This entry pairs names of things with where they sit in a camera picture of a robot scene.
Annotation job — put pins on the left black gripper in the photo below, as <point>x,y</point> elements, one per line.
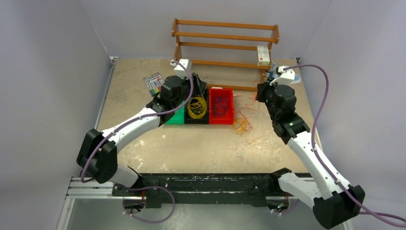
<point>198,86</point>

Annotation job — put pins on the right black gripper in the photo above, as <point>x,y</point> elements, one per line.
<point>263,88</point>

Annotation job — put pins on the red plastic bin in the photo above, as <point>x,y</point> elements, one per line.
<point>221,107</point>

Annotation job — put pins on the black plastic bin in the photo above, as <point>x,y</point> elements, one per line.
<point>197,110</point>

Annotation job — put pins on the green plastic bin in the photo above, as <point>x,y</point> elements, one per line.
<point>178,117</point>

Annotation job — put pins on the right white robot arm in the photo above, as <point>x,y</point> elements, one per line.
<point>331,196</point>

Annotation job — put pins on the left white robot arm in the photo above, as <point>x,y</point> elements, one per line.
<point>98,153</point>

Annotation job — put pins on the white red carton box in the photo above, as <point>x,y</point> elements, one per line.
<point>263,54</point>

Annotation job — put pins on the wooden two-tier shelf rack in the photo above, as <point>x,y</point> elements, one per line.
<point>224,44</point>

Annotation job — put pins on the pack of coloured markers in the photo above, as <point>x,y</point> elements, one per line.
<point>154,83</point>

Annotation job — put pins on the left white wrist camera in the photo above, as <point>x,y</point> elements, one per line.
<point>181,67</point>

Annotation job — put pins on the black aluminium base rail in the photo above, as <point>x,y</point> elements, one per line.
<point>156,189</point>

